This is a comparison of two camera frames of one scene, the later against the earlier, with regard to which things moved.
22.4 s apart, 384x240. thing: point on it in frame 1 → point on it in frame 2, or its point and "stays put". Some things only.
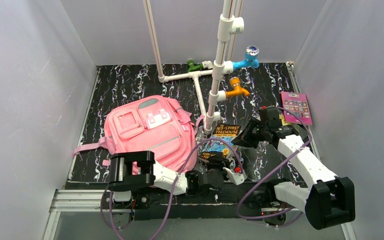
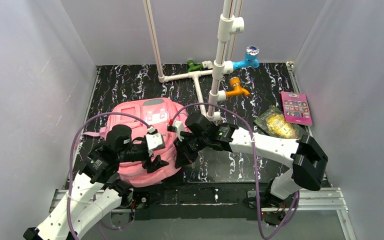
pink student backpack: [155, 124] stays put
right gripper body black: [250, 133] → [185, 149]
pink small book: [297, 103] stays put
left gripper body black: [219, 162] → [150, 158]
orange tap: [238, 91] stays put
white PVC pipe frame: [230, 24] stays put
